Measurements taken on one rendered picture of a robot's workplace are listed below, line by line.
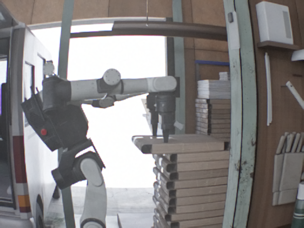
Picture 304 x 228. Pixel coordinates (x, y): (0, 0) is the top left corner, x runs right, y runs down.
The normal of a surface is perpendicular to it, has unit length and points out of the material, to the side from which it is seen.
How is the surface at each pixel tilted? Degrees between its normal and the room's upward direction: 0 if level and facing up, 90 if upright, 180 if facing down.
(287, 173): 90
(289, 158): 90
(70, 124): 100
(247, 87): 90
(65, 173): 90
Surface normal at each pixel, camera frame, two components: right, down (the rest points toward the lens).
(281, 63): 0.13, 0.04
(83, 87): 0.31, -0.29
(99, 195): 0.04, 0.44
